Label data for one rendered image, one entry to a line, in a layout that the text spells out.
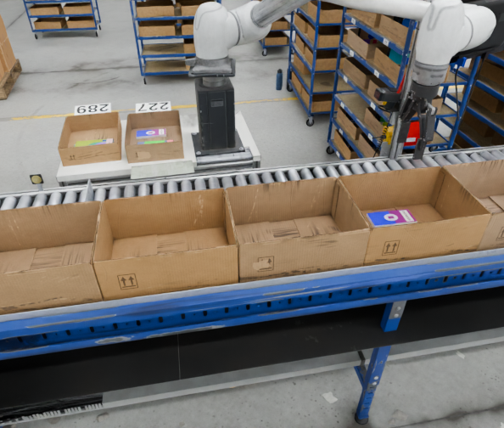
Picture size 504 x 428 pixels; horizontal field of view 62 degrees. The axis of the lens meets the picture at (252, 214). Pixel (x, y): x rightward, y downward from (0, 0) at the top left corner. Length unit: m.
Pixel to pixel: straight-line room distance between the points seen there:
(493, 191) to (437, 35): 0.80
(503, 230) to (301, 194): 0.65
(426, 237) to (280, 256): 0.46
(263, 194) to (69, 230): 0.65
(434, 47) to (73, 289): 1.16
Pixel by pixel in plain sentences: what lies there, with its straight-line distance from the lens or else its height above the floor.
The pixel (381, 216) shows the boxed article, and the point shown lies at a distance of 1.59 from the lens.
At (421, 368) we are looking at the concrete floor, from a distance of 2.32.
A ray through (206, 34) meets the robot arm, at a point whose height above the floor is 1.33.
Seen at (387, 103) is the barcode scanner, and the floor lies 1.02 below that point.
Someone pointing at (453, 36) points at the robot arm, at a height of 1.53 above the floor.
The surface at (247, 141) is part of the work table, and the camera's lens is 2.33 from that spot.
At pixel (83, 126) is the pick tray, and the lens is 2.60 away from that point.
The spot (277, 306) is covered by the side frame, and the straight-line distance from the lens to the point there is 1.33.
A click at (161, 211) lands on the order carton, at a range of 1.44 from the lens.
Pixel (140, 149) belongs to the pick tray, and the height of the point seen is 0.82.
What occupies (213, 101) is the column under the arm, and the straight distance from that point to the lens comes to 2.13.
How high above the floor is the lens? 1.83
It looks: 37 degrees down
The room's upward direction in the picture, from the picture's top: straight up
